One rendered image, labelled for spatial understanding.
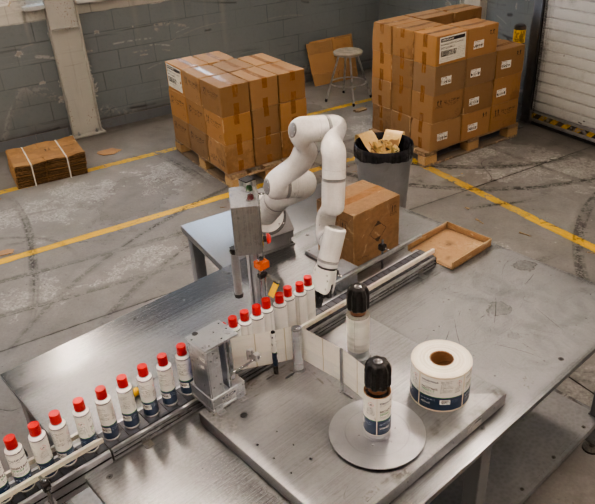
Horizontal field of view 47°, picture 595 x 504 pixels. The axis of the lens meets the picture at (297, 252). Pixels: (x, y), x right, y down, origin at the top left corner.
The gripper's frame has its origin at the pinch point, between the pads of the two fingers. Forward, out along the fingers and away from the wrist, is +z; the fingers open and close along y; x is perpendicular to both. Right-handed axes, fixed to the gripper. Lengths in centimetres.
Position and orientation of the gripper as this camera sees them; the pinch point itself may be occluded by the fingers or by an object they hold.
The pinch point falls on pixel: (318, 302)
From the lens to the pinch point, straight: 272.4
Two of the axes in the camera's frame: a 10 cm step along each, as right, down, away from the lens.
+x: 7.2, -0.6, 7.0
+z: -2.1, 9.4, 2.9
